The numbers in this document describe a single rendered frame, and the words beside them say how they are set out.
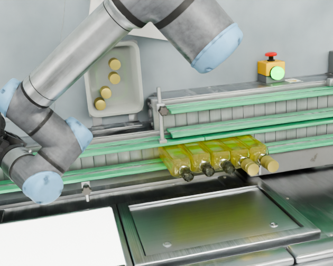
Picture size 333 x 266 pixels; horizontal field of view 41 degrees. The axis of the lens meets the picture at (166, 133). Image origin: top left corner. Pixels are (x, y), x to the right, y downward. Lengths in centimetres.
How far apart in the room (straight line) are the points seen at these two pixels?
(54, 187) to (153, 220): 36
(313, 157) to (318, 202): 26
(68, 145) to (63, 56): 20
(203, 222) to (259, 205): 18
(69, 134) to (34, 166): 10
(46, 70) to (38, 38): 55
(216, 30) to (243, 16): 74
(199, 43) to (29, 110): 38
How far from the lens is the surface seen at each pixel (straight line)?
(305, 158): 163
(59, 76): 91
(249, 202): 132
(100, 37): 86
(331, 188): 153
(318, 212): 136
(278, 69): 153
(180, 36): 83
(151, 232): 119
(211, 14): 83
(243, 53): 158
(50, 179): 97
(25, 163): 102
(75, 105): 148
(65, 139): 98
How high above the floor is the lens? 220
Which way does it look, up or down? 70 degrees down
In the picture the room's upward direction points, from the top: 140 degrees clockwise
